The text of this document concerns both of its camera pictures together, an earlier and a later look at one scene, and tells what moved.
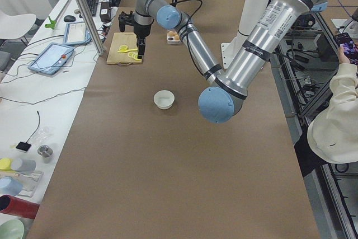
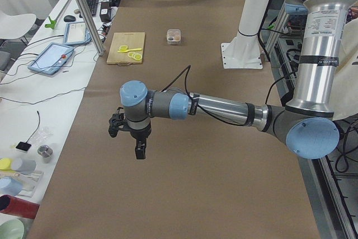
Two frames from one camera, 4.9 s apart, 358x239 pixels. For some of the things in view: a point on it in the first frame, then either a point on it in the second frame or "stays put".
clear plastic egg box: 172,37 stays put
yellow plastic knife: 127,50 stays put
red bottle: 12,205 stays put
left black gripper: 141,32 -> 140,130
